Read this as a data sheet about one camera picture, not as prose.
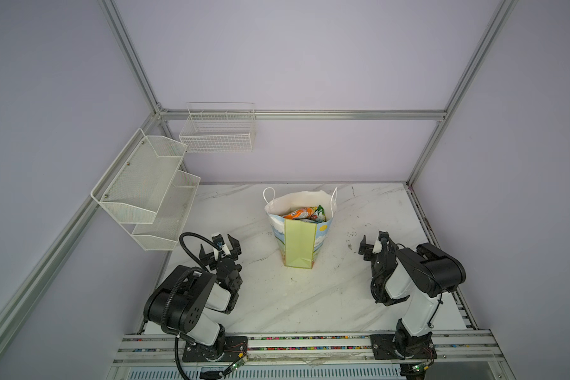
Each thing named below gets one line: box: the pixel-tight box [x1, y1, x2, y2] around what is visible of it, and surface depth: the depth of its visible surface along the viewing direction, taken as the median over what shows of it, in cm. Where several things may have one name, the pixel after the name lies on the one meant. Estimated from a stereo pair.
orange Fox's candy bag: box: [282, 206, 317, 221], surface depth 85 cm
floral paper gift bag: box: [262, 186, 339, 270], surface depth 85 cm
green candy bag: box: [313, 204, 327, 223], surface depth 92 cm
